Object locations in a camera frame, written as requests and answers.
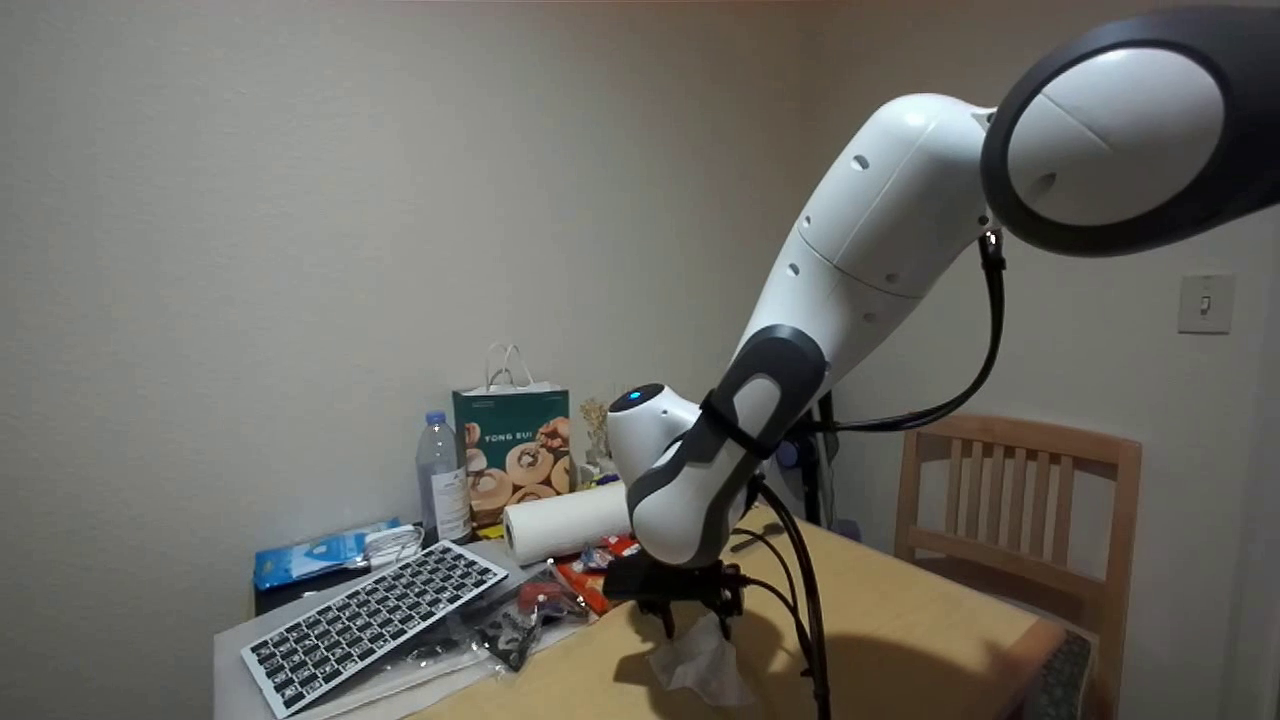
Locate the white keyboard black keys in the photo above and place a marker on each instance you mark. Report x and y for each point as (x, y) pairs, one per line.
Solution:
(365, 622)

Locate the clear plastic water bottle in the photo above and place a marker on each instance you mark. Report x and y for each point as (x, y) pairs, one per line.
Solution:
(442, 482)

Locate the black crumpled wrapper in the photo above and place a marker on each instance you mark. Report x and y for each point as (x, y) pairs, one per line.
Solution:
(512, 638)

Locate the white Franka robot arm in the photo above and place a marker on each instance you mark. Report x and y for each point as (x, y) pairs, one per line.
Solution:
(866, 226)

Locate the wooden slat-back chair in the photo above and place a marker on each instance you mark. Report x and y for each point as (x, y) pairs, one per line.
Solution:
(1020, 444)

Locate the red snack packet white label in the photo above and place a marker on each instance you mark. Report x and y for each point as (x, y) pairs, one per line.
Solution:
(626, 545)

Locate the white wall switch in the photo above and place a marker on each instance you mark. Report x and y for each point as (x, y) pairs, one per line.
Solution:
(1207, 304)

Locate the white paper towel roll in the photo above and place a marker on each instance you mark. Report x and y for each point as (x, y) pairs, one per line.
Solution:
(560, 525)

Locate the green donut print paper bag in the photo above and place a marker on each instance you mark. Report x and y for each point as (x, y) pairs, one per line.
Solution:
(512, 415)

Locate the blue tissue pack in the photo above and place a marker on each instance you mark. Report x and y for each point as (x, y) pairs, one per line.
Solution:
(323, 554)

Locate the dark patterned chair cushion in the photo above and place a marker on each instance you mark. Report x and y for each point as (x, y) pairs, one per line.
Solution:
(1060, 680)

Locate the white paper napkin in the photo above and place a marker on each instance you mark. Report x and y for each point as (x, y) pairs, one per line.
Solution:
(701, 660)

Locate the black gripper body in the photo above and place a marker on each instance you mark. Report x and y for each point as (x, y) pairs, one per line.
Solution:
(694, 587)

